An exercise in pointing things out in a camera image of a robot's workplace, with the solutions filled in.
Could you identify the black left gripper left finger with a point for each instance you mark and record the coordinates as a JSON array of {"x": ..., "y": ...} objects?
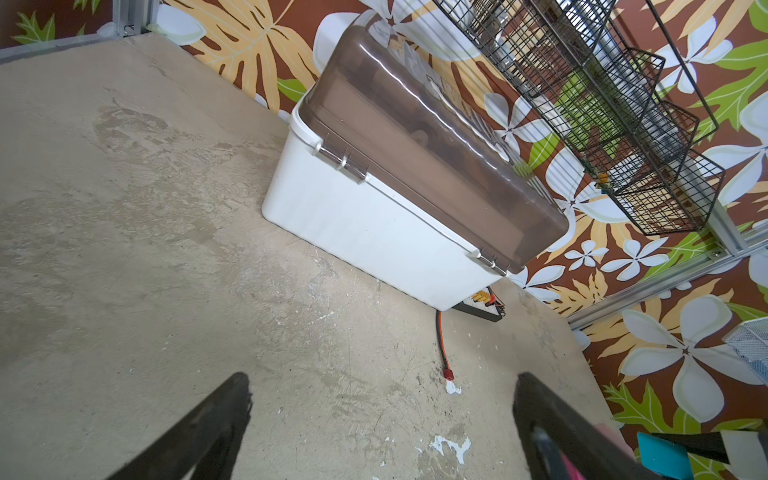
[{"x": 204, "y": 444}]

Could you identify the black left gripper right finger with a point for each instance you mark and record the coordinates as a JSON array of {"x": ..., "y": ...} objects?
[{"x": 558, "y": 442}]

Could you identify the light pink block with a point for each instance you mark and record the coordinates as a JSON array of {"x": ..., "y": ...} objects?
[{"x": 616, "y": 438}]

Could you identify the teal arch block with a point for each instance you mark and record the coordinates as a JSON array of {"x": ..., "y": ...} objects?
[{"x": 664, "y": 458}]

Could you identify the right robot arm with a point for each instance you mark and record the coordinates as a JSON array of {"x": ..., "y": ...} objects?
[{"x": 743, "y": 451}]

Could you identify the white box brown lid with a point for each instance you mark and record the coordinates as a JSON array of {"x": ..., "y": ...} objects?
[{"x": 385, "y": 170}]

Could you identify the white wire basket right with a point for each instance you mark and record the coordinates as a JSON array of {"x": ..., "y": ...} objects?
[{"x": 749, "y": 341}]

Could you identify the black wire basket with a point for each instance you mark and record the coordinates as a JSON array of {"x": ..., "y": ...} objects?
[{"x": 603, "y": 98}]

